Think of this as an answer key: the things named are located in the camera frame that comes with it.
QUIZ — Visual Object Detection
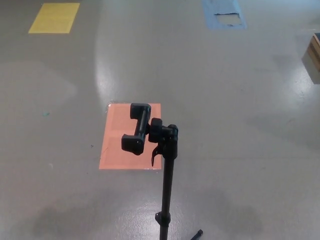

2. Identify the torn blue floor marking rectangle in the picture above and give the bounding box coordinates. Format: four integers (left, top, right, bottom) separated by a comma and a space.
201, 0, 248, 31

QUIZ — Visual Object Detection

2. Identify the wooden box with grey side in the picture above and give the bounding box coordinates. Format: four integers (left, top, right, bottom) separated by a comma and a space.
301, 31, 320, 85

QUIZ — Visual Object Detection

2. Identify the black phone stand tripod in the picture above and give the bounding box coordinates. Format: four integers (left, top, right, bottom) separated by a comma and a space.
121, 102, 204, 240

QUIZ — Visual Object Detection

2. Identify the yellow floor marking rectangle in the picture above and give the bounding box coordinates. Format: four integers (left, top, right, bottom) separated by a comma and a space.
27, 2, 81, 34

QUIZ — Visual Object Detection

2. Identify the orange floor marking rectangle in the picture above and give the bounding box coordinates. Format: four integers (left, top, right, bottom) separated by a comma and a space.
98, 102, 163, 171

